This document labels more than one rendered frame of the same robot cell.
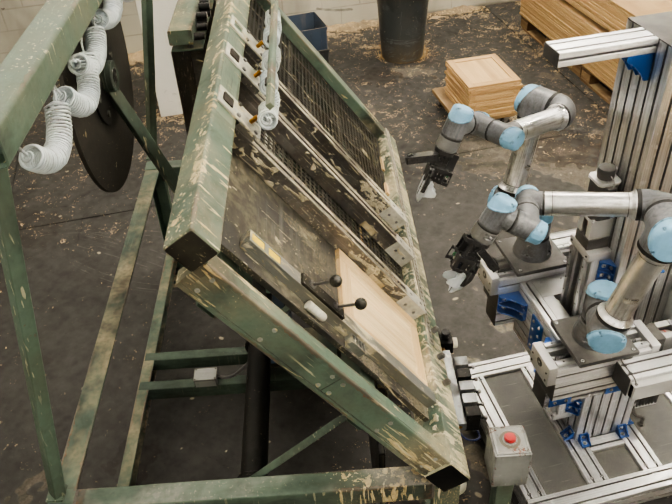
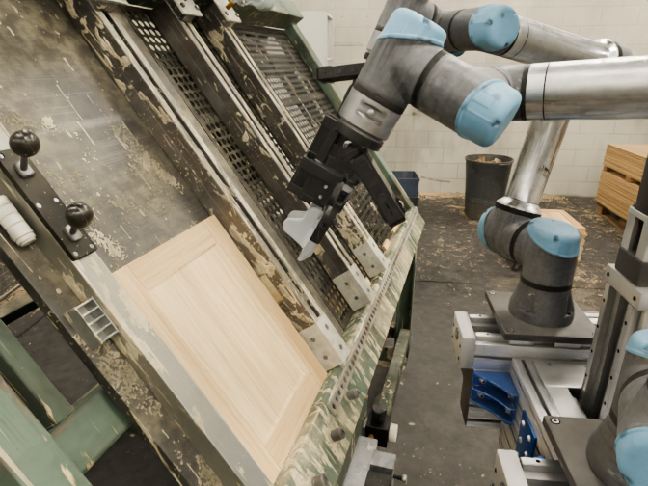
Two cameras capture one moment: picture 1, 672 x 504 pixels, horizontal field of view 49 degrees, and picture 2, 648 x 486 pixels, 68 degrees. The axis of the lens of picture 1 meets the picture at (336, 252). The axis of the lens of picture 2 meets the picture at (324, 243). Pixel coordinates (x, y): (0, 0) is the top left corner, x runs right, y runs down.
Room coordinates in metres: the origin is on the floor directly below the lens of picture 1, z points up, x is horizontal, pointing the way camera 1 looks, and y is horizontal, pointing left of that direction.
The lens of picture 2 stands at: (1.09, -0.59, 1.63)
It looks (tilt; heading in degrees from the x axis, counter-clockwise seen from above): 21 degrees down; 18
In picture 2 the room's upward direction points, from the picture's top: straight up
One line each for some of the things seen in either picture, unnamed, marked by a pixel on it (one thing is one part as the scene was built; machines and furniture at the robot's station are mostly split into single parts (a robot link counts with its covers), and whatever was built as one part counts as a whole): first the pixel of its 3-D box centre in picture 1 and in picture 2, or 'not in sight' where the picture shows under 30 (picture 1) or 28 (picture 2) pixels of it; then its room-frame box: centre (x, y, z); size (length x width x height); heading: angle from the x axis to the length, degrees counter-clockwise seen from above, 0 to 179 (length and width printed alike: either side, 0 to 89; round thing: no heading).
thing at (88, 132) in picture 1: (106, 76); not in sight; (2.37, 0.75, 1.85); 0.80 x 0.06 x 0.80; 1
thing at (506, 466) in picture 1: (507, 456); not in sight; (1.44, -0.53, 0.84); 0.12 x 0.12 x 0.18; 1
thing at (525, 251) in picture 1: (533, 241); (543, 294); (2.26, -0.79, 1.09); 0.15 x 0.15 x 0.10
